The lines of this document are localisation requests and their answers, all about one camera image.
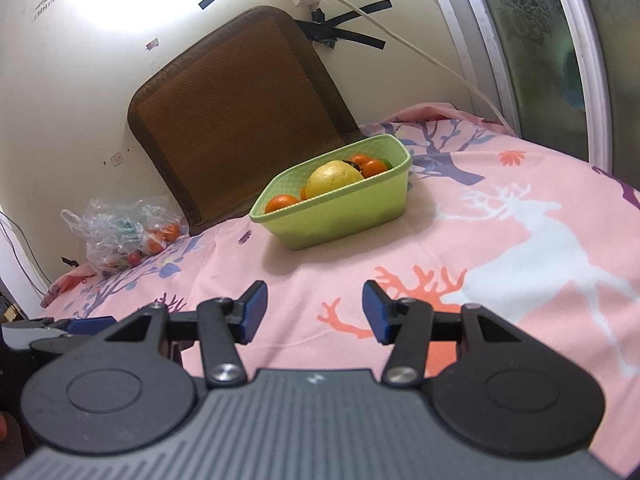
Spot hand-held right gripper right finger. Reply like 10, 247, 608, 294
362, 280, 526, 390

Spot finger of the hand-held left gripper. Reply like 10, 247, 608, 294
29, 335, 103, 363
50, 315, 117, 336

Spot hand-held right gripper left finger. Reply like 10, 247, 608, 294
105, 281, 269, 389

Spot light green plastic basket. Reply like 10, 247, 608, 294
249, 134, 413, 252

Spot pink printed bedsheet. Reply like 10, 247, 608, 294
37, 102, 640, 480

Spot clear plastic bag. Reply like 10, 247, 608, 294
60, 197, 189, 279

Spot orange mandarin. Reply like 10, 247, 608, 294
265, 194, 301, 214

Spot large yellow citrus fruit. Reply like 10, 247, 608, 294
305, 160, 364, 200

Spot brown woven seat cushion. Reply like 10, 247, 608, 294
127, 6, 369, 237

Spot black tape strips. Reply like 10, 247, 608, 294
294, 0, 393, 52

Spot black wall cable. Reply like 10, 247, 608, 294
0, 210, 45, 297

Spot white power cable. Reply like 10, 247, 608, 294
280, 0, 507, 128

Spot white window frame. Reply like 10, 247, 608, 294
419, 0, 640, 196

